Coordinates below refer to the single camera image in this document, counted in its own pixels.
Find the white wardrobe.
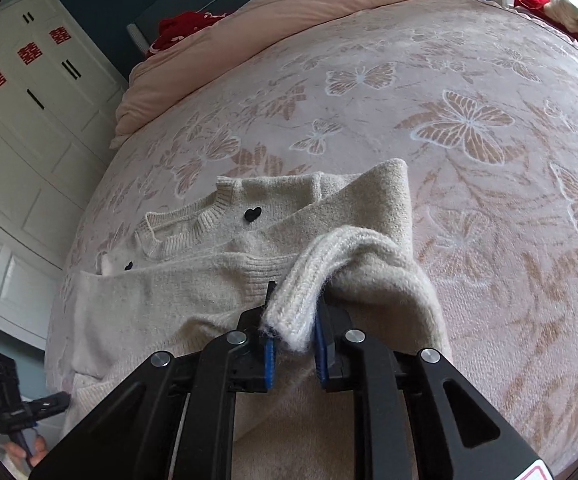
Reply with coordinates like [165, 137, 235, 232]
[0, 0, 129, 333]

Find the bed with butterfly blanket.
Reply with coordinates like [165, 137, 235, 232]
[44, 0, 578, 476]

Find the person's left hand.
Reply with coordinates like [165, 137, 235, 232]
[5, 434, 50, 472]

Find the pink duvet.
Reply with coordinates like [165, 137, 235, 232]
[110, 0, 468, 149]

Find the cream knit sweater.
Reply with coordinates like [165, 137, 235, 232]
[62, 158, 454, 480]

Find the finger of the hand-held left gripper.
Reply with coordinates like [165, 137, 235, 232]
[18, 393, 71, 418]

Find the red pillow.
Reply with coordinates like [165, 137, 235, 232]
[145, 10, 242, 58]

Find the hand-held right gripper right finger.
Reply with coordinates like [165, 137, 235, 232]
[315, 296, 556, 480]

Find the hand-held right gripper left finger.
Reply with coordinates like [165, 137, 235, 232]
[28, 281, 277, 480]

